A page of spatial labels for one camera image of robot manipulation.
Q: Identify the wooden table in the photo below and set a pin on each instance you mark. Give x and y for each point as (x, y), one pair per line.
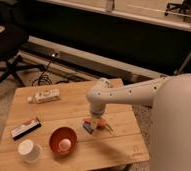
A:
(122, 144)

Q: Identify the white ceramic cup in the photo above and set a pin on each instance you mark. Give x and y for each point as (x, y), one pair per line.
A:
(29, 151)

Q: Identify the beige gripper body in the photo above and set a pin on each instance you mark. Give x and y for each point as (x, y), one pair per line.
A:
(94, 120)

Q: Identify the distant black chair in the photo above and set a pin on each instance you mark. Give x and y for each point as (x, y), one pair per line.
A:
(182, 7)

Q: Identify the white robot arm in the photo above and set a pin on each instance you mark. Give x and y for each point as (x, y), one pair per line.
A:
(170, 100)

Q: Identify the orange ceramic bowl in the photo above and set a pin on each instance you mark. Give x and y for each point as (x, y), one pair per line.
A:
(63, 141)

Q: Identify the black office chair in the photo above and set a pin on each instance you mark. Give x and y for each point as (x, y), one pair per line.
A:
(12, 37)

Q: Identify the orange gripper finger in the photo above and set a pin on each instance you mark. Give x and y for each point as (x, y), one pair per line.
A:
(102, 123)
(87, 120)

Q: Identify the blue and orange object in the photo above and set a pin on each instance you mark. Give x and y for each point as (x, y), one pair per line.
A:
(87, 127)

